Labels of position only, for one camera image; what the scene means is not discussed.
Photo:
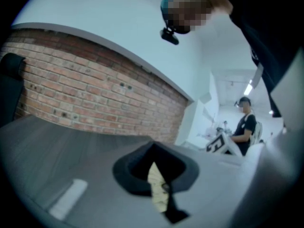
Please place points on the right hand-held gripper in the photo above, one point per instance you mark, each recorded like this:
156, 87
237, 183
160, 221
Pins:
221, 145

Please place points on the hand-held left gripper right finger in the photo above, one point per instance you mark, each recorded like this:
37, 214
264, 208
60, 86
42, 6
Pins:
209, 186

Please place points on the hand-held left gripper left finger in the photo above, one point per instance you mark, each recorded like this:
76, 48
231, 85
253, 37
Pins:
95, 186

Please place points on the cream clothes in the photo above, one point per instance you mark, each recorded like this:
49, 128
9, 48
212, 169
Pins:
156, 184

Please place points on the white table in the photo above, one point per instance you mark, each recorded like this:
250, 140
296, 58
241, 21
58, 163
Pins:
194, 142

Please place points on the person's grey backpack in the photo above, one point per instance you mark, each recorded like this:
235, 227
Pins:
258, 76
259, 130

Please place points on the person's black shirt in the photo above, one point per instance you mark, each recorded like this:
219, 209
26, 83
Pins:
273, 32

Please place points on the black high-back chair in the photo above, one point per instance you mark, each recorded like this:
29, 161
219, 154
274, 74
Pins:
9, 87

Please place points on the person's head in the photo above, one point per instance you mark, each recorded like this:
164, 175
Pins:
190, 8

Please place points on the black head camera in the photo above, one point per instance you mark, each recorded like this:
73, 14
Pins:
169, 35

